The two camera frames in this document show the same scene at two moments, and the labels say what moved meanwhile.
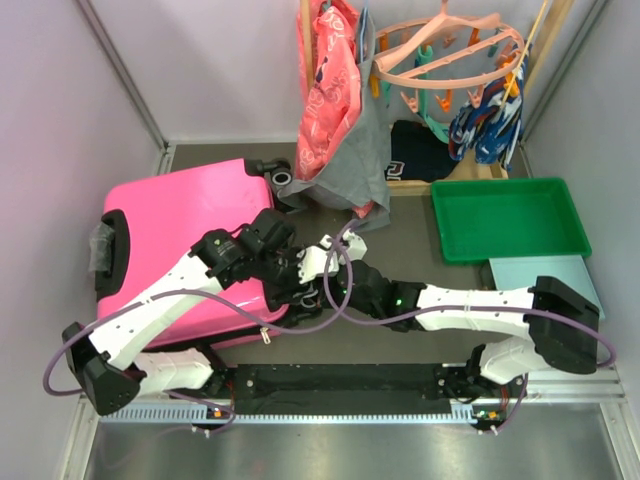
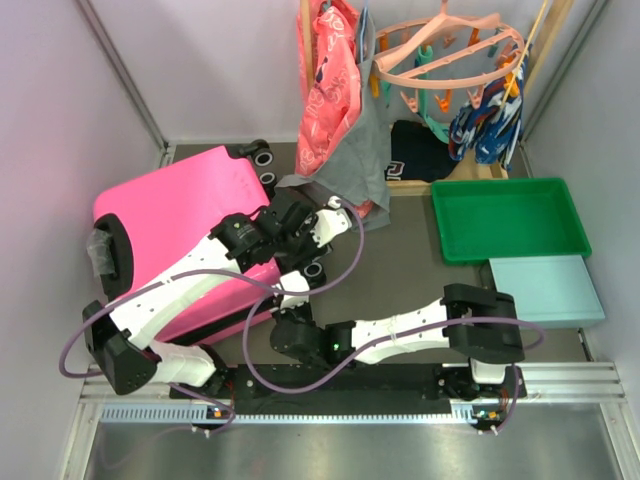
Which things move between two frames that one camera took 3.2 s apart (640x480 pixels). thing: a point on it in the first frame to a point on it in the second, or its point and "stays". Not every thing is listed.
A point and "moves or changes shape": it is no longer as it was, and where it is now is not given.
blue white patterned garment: (490, 127) stays
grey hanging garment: (355, 176) stays
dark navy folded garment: (417, 154) stays
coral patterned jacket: (329, 83) stays
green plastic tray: (506, 217) stays
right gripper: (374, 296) to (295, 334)
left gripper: (294, 289) to (311, 250)
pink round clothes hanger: (447, 51) stays
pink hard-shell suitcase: (146, 226) moves or changes shape
